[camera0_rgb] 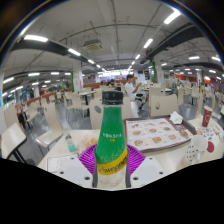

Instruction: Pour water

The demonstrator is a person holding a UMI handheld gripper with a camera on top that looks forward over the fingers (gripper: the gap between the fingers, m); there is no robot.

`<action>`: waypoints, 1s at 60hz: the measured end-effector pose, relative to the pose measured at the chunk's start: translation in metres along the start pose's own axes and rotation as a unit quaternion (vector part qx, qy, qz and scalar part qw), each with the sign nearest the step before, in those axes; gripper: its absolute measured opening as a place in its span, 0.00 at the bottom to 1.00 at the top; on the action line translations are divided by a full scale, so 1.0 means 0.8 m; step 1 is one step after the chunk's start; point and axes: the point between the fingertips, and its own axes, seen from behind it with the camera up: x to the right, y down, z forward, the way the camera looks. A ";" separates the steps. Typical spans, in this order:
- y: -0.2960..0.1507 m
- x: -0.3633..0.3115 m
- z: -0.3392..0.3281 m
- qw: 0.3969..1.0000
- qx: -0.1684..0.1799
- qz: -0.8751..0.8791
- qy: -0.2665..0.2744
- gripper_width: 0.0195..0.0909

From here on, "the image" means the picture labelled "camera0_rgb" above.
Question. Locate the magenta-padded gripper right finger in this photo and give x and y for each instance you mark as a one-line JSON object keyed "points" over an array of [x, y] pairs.
{"points": [[146, 170]]}

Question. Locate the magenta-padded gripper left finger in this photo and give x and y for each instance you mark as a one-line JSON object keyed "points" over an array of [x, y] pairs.
{"points": [[75, 170]]}

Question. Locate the green drink bottle yellow label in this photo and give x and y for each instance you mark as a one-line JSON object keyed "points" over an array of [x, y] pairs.
{"points": [[111, 133]]}

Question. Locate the small clear bottle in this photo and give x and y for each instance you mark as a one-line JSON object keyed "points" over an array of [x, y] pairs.
{"points": [[70, 144]]}

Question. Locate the food wrapper with fries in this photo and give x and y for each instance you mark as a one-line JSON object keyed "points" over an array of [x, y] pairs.
{"points": [[88, 141]]}

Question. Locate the brown food tray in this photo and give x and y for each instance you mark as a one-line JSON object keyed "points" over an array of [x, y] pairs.
{"points": [[153, 135]]}

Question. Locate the white polka-dot mug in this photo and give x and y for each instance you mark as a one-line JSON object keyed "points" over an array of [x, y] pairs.
{"points": [[196, 150]]}

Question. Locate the group of beige chairs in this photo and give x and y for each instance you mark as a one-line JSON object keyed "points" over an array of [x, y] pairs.
{"points": [[53, 120]]}

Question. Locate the flat round red coaster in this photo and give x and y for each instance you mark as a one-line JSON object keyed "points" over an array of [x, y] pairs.
{"points": [[211, 147]]}

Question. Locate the beige side table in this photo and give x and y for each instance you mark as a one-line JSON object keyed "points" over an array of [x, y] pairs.
{"points": [[11, 138]]}

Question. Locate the colourful printed leaflet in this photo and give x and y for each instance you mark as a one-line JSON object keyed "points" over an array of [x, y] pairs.
{"points": [[210, 132]]}

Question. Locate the red paper cup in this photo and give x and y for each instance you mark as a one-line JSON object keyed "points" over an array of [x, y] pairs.
{"points": [[207, 116]]}

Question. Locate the person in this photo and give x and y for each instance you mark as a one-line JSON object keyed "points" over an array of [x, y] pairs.
{"points": [[130, 88]]}

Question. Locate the ceiling air conditioner unit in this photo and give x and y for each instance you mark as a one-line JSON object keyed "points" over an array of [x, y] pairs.
{"points": [[92, 45]]}

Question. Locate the group of ceiling lights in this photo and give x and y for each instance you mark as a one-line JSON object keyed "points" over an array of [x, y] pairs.
{"points": [[35, 38]]}

